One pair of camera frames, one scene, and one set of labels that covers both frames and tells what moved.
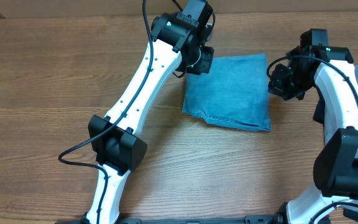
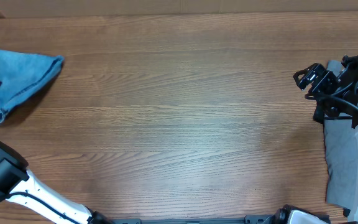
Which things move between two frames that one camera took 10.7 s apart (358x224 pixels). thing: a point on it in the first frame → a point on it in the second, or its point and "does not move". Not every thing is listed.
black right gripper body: x=278 y=82 → x=317 y=80
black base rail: x=248 y=219 does not move
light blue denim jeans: x=235 y=93 → x=22 y=75
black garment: x=319 y=111 does not move
